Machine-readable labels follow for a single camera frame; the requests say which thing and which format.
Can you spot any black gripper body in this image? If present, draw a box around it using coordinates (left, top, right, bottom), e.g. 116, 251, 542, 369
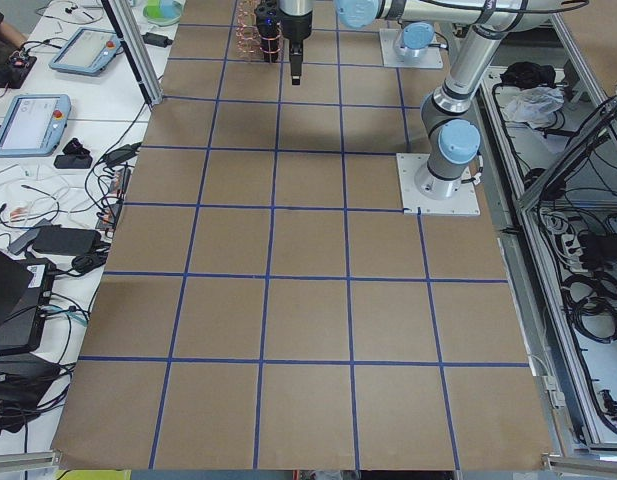
281, 12, 313, 55

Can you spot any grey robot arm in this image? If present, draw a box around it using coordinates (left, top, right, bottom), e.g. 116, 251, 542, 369
334, 0, 560, 153
278, 0, 313, 86

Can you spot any dark wine bottle near slot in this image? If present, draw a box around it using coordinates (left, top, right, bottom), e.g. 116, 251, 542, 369
260, 33, 281, 63

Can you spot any green bowl with blocks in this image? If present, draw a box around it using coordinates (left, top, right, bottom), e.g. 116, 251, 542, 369
142, 0, 183, 27

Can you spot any black power adapter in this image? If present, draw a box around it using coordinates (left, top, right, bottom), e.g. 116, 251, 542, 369
142, 32, 173, 48

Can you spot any teach pendant far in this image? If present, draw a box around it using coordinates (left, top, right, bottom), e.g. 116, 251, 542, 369
49, 27, 121, 76

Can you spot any teach pendant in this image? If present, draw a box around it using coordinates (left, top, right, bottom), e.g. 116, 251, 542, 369
49, 27, 121, 76
0, 94, 72, 158

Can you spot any teach pendant near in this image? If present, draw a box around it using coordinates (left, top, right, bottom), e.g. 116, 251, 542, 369
0, 94, 72, 158

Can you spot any black laptop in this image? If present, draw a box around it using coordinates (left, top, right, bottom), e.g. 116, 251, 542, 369
0, 251, 55, 355

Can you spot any copper wire wine basket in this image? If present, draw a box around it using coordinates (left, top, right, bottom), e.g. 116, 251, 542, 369
235, 0, 262, 61

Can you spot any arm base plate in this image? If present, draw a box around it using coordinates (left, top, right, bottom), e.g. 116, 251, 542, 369
396, 153, 480, 217
379, 22, 444, 70

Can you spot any aluminium frame post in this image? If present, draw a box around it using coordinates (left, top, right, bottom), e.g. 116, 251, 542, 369
101, 0, 163, 108

